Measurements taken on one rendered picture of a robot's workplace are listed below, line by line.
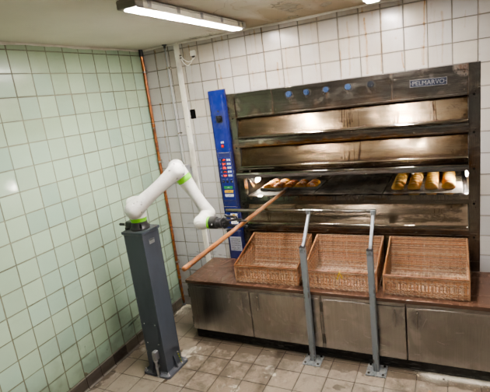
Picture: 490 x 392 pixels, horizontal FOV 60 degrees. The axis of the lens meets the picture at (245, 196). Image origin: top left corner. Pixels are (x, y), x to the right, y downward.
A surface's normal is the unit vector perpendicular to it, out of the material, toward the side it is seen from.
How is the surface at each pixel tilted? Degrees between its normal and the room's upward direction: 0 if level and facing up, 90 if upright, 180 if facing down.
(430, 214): 70
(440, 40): 90
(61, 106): 90
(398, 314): 90
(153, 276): 90
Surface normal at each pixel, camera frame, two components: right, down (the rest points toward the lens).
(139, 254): -0.46, 0.26
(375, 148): -0.43, -0.09
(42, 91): 0.90, -0.01
